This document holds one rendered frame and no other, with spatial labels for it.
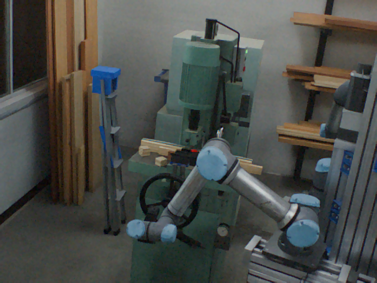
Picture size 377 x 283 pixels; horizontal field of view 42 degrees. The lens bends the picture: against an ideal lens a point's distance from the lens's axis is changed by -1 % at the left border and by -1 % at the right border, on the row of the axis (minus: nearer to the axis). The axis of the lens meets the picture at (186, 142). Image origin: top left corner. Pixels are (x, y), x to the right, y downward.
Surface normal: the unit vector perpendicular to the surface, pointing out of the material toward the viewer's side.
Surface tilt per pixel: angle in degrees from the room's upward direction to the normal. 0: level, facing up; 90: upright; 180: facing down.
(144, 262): 90
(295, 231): 94
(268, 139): 90
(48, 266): 0
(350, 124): 90
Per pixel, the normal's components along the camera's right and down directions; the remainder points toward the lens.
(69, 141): 0.97, 0.13
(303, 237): -0.11, 0.39
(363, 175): -0.44, 0.26
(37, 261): 0.10, -0.94
